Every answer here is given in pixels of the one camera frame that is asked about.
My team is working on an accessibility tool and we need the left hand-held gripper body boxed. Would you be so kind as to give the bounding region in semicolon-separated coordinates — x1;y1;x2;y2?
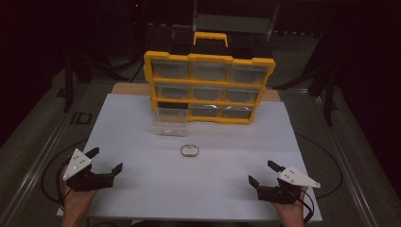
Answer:
61;148;114;192

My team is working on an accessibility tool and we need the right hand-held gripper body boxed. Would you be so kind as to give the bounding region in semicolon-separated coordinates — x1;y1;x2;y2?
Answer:
257;165;322;205

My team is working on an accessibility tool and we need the small clear round ring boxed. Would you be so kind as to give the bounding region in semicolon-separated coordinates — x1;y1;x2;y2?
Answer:
180;144;200;158

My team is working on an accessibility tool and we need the clear plastic drawer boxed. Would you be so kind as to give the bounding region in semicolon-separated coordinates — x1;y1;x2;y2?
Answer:
151;107;189;137

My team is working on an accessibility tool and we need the person's right hand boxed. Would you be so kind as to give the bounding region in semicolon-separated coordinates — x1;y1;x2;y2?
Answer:
271;187;309;227

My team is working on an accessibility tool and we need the person's left hand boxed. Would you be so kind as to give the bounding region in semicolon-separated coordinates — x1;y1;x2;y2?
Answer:
60;165;98;219

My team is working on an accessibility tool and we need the black metal stand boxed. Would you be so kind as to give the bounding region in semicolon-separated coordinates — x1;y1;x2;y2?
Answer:
61;44;96;114
302;46;340;127

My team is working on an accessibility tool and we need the yellow and black drawer cabinet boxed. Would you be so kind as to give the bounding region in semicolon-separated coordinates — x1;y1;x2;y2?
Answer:
143;31;277;126

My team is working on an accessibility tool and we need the black cable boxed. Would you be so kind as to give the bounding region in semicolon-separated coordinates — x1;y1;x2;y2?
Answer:
40;137;89;211
294;132;344;223

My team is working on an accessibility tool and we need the aluminium rail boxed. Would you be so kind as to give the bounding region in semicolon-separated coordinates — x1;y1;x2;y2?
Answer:
0;100;93;227
310;93;384;227

